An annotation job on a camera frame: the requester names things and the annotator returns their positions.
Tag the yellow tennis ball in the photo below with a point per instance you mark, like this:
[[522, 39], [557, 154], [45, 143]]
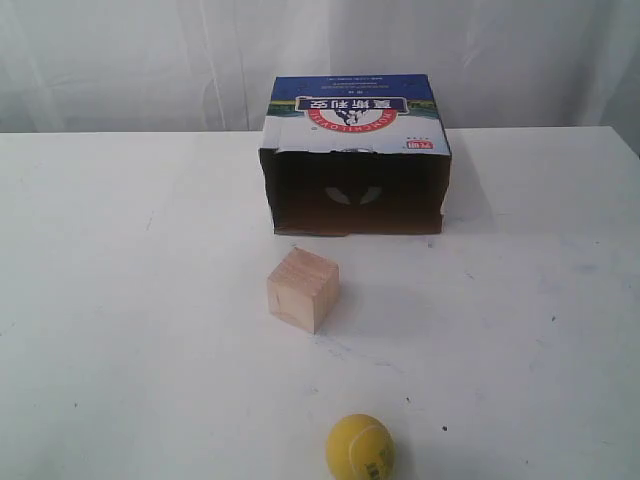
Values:
[[360, 447]]

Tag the wooden cube block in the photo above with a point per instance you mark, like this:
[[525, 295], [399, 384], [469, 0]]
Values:
[[303, 289]]

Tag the printed cardboard box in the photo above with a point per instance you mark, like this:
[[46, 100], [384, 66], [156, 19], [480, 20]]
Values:
[[362, 154]]

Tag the white backdrop curtain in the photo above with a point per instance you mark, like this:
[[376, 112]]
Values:
[[210, 65]]

